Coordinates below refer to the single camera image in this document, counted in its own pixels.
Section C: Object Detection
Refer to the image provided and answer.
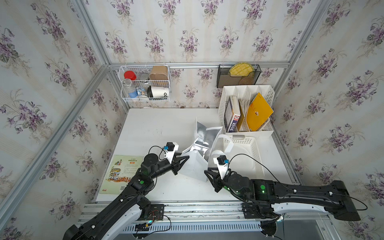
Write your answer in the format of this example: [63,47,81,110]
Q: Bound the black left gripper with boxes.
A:
[148,154,191,183]

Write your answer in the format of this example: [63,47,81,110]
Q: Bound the white insulated delivery bag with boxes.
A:
[179,121,229,182]

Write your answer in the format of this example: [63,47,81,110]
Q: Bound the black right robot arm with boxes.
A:
[204,168,361,222]

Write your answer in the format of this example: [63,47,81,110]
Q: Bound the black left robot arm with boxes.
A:
[63,153,190,240]

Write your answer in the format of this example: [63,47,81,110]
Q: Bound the white perforated plastic tray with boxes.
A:
[219,136,265,179]

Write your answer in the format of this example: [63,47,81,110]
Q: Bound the green printed booklet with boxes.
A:
[99,155,144,195]

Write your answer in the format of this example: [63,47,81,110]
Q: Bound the purple white book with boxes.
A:
[224,96,241,133]

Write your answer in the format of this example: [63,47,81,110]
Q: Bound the white black cylinder can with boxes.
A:
[148,86,170,99]

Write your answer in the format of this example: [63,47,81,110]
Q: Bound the white plastic file organizer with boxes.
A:
[218,85,275,139]

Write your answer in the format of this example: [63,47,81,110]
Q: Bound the yellow folder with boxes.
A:
[246,93,274,132]

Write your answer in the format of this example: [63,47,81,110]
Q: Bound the clear plastic bottle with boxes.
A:
[122,79,138,99]

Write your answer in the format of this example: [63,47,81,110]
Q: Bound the beige papers in organizer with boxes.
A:
[238,87,251,132]

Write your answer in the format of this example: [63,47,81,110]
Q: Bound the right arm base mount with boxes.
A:
[242,203,281,220]

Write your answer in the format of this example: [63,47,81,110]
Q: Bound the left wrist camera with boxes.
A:
[164,142,179,164]

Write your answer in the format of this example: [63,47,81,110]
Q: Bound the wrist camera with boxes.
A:
[214,155,229,180]
[164,142,179,164]

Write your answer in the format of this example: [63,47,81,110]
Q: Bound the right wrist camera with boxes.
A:
[214,155,229,180]

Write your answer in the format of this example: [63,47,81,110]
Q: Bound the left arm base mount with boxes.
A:
[138,198,165,221]

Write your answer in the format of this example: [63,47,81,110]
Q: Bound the aluminium rail frame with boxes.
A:
[77,199,334,225]

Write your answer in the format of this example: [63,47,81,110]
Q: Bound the white wire wall basket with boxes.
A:
[118,64,171,102]

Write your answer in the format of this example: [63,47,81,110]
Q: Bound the black mesh wall holder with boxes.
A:
[216,65,261,89]

